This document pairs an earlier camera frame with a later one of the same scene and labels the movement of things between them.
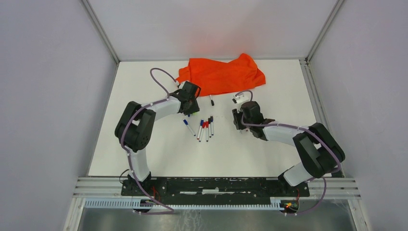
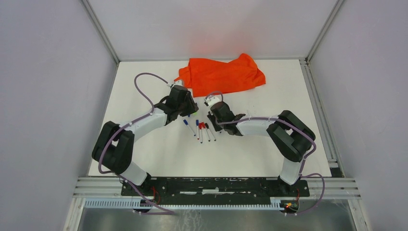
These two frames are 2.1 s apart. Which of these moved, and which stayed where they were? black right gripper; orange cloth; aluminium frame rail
Moved: black right gripper
Stayed: orange cloth; aluminium frame rail
